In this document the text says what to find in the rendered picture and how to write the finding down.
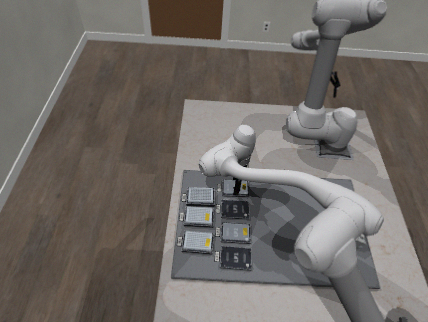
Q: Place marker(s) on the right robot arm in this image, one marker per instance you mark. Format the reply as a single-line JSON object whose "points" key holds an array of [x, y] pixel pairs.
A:
{"points": [[335, 19]]}

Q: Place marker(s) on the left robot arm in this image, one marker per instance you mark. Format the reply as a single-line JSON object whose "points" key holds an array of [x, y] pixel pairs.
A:
{"points": [[327, 243]]}

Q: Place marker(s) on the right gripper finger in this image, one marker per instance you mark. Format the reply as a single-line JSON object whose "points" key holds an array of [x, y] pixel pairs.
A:
{"points": [[335, 83]]}

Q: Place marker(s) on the white operator button panel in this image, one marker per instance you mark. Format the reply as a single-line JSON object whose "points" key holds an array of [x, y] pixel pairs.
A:
{"points": [[360, 241]]}

